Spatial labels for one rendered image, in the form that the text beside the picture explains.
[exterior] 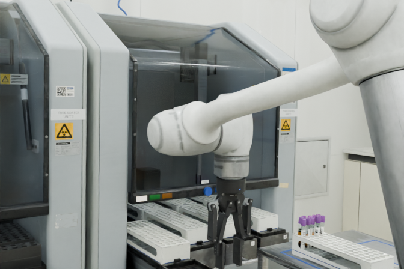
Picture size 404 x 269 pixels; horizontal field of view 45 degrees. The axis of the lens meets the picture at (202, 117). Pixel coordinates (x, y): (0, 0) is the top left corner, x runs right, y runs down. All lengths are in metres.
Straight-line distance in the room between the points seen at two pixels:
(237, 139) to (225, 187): 0.13
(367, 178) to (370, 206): 0.21
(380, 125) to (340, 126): 3.15
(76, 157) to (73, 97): 0.17
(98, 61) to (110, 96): 0.11
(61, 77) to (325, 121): 2.61
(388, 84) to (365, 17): 0.10
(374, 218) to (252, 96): 2.89
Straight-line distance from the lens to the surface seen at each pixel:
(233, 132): 1.18
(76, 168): 1.46
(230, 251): 1.69
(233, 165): 1.21
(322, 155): 3.74
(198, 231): 1.64
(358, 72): 0.73
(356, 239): 1.79
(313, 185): 3.71
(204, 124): 1.06
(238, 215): 1.28
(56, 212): 1.47
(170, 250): 1.46
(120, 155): 1.51
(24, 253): 1.46
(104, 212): 1.52
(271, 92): 1.01
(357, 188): 3.89
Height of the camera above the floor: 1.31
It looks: 3 degrees down
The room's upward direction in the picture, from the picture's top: 1 degrees clockwise
